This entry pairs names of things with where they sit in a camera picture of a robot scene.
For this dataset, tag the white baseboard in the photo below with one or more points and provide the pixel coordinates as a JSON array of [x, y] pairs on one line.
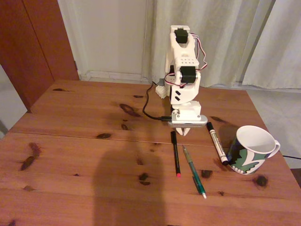
[[113, 75]]

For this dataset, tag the white curtain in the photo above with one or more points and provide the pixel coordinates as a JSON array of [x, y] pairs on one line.
[[223, 23], [289, 47]]

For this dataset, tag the white mug with green pattern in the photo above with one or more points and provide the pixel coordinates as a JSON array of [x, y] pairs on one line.
[[247, 160]]

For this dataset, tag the brown wooden door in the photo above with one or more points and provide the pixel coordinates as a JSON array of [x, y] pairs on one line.
[[28, 47]]

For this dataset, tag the white marker with black caps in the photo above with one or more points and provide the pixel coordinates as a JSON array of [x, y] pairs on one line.
[[216, 141]]

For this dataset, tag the green mechanical pencil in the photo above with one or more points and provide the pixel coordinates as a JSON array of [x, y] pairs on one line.
[[194, 171]]

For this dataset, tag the black pen with red end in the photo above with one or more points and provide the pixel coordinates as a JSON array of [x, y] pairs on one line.
[[176, 155]]

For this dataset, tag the silver camera box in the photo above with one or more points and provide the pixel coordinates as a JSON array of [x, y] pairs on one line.
[[188, 123]]

